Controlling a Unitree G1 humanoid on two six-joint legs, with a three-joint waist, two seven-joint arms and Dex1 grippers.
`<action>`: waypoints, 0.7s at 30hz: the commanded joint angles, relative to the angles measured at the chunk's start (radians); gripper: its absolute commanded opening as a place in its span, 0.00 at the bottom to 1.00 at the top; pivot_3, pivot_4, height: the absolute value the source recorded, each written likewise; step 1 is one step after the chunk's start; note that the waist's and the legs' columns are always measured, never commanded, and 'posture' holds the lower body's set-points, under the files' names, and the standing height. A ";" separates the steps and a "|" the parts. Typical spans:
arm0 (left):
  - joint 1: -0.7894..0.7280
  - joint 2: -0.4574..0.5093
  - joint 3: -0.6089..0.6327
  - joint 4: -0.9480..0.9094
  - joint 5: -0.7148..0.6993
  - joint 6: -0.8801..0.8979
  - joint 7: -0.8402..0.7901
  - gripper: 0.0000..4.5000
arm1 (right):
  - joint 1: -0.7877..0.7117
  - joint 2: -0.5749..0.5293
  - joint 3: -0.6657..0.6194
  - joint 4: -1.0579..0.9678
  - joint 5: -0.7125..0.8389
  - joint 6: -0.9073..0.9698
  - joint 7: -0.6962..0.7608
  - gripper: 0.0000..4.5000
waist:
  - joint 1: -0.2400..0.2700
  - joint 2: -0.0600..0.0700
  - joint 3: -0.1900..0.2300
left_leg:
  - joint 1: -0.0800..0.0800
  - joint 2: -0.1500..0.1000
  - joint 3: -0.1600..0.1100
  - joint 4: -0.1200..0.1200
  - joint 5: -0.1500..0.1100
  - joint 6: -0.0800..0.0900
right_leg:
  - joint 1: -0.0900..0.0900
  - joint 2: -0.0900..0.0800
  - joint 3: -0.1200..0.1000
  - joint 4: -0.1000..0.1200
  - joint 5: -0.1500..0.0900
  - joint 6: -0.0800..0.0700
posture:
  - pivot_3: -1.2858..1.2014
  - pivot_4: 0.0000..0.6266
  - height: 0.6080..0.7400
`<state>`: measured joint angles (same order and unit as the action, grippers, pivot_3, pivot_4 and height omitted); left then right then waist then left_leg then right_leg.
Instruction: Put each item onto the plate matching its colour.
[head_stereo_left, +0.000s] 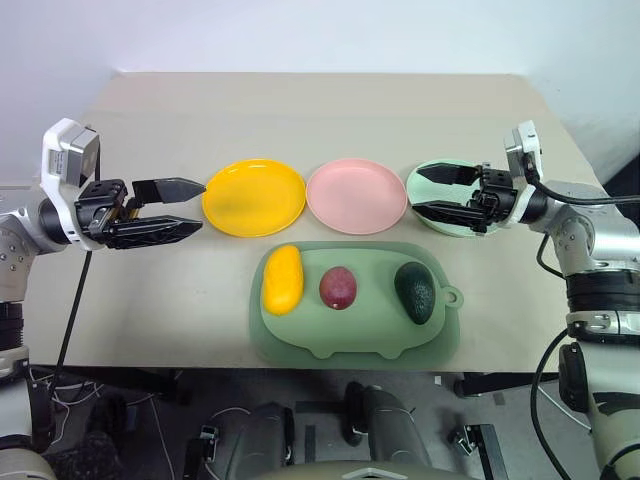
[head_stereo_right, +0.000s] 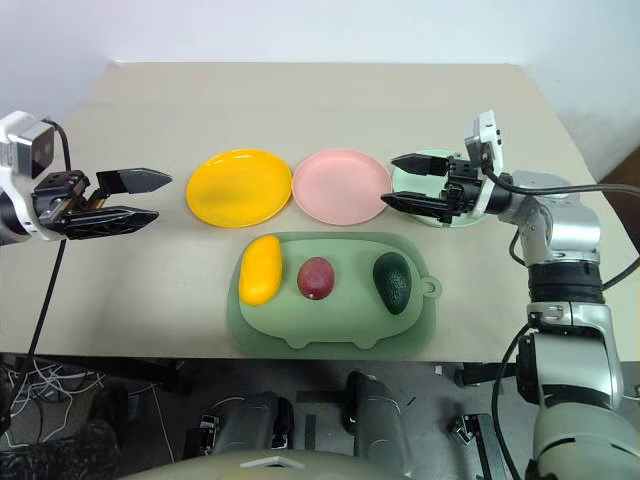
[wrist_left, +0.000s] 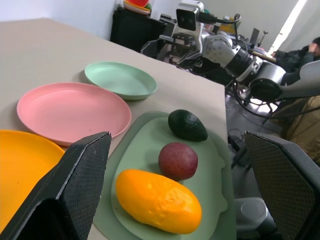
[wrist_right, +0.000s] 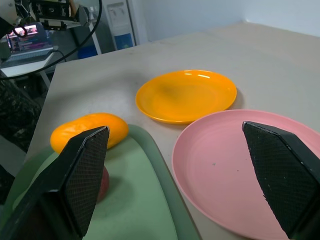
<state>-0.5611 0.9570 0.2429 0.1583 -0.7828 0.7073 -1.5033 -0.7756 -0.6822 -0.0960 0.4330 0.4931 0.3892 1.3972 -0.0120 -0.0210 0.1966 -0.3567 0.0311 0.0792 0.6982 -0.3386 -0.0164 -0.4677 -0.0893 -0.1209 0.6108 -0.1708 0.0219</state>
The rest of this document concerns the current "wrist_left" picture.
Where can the silver robot body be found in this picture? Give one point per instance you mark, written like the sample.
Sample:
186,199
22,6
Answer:
252,217

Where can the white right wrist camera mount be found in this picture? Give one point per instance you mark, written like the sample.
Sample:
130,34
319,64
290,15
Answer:
190,17

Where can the purple-red passion fruit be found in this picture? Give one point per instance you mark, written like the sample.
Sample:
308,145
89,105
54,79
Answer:
178,161

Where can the pale green tray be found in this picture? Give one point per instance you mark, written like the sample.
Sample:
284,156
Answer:
140,150

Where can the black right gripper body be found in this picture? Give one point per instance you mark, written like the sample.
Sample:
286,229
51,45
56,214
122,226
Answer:
181,46

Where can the person in dark clothes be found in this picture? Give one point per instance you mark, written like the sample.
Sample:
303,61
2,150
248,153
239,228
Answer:
297,57

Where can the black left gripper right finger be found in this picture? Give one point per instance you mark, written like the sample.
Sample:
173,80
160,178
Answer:
287,180

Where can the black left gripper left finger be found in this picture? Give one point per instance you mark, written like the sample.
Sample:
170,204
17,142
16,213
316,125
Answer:
75,185

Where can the orange plate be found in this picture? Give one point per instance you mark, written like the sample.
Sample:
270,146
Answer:
22,165

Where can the orange mango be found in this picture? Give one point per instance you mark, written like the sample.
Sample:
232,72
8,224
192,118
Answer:
157,200

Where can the black cabinet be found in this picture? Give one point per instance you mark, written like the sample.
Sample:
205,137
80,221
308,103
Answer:
132,30

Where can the pink plate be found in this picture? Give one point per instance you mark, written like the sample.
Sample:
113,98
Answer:
70,110

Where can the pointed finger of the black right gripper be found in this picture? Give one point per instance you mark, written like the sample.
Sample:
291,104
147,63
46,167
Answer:
190,59
152,47

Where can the dark green avocado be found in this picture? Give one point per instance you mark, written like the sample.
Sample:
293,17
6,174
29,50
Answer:
187,125

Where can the green plate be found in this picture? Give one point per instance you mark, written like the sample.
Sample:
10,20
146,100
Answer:
122,80

